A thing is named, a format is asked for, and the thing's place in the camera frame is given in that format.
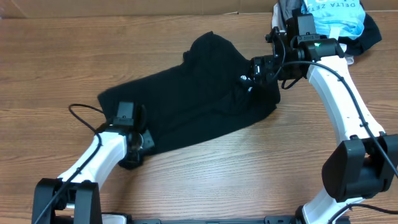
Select beige folded garment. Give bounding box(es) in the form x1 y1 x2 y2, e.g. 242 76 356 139
271 3 354 66

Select black t-shirt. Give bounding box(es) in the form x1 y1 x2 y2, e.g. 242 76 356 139
98 32 280 169

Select grey folded garment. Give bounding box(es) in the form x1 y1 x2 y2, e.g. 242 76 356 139
276 0 303 22

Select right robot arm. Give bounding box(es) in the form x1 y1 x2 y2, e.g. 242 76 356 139
248 27 397 223

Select black folded garment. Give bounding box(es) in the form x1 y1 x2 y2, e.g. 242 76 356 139
338 13 382 56

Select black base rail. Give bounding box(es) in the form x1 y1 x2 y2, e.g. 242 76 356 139
102 213 303 224

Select light blue folded shirt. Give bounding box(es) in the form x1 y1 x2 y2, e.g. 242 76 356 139
301 0 366 40

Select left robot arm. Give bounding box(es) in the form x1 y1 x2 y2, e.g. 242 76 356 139
32 102 154 224

